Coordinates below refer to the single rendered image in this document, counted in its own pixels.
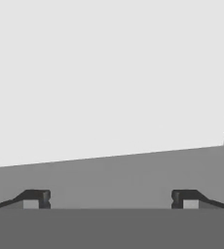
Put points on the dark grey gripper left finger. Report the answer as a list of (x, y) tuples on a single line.
[(36, 195)]

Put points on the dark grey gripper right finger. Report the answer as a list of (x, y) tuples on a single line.
[(186, 195)]

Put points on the white fridge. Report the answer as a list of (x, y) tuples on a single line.
[(107, 74)]

